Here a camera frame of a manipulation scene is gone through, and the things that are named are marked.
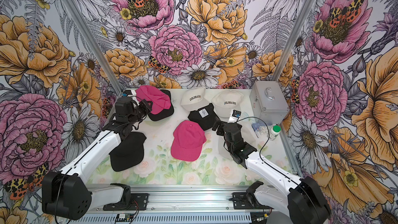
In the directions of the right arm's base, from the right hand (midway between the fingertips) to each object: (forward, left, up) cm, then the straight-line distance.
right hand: (222, 122), depth 83 cm
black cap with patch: (+14, +8, -13) cm, 21 cm away
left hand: (+7, +36, +7) cm, 37 cm away
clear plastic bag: (+4, -26, -14) cm, 30 cm away
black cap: (+7, +31, 0) cm, 32 cm away
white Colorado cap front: (-7, -1, -19) cm, 21 cm away
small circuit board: (-38, +47, -17) cm, 63 cm away
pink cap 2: (-2, +18, -11) cm, 21 cm away
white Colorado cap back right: (+25, -6, -12) cm, 28 cm away
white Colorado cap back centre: (+27, +17, -10) cm, 33 cm away
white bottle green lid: (-1, -31, -10) cm, 32 cm away
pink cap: (+13, +33, +4) cm, 36 cm away
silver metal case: (+16, -31, -3) cm, 35 cm away
